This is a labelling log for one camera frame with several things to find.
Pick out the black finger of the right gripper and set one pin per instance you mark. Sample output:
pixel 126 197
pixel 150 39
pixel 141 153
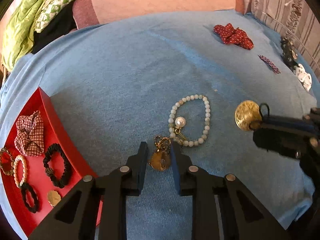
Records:
pixel 286 144
pixel 286 124

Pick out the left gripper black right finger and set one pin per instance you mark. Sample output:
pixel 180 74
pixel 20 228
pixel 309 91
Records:
pixel 223 208

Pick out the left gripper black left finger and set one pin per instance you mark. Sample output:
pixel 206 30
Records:
pixel 96 207

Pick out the gold round pendant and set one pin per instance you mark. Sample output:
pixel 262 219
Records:
pixel 248 115

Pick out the gold locket with bow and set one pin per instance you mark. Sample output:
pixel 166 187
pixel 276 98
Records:
pixel 161 159

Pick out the red plaid scrunchie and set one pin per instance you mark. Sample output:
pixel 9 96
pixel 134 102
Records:
pixel 29 140

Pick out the red jewelry tray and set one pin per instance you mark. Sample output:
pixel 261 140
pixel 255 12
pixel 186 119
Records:
pixel 54 132

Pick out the gold oval brooch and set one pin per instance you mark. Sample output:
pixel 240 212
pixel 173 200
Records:
pixel 53 197

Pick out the white patterned scrunchie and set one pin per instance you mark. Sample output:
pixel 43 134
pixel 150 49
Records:
pixel 304 77

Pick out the black grey scrunchie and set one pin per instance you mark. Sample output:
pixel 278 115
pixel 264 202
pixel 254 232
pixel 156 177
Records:
pixel 289 54

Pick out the small purple hair clip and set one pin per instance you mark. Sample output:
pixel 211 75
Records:
pixel 273 67

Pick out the pearl earring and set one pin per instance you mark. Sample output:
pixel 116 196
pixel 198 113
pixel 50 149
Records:
pixel 180 122

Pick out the red dotted scrunchie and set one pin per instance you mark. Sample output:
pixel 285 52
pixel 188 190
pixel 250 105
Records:
pixel 230 35

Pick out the striped floral sofa cover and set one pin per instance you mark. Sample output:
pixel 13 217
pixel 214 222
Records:
pixel 295 20

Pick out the blue bed blanket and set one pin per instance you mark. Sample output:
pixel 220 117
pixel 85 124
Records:
pixel 113 87

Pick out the black folded cloth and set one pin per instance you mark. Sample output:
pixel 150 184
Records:
pixel 61 25

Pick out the green quilted comforter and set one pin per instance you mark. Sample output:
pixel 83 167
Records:
pixel 30 17

